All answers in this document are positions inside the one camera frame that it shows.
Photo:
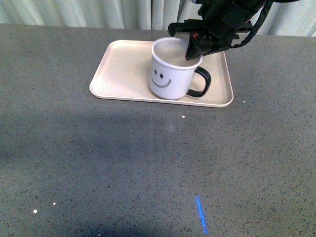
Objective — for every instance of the white pleated curtain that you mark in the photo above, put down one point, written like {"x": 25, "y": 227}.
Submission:
{"x": 284, "y": 19}

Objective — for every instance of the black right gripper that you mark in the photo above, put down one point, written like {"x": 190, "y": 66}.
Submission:
{"x": 225, "y": 24}

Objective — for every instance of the beige rectangular plastic tray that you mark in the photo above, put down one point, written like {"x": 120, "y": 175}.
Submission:
{"x": 125, "y": 68}

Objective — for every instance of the white smiley face mug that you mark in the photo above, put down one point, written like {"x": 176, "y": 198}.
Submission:
{"x": 171, "y": 74}

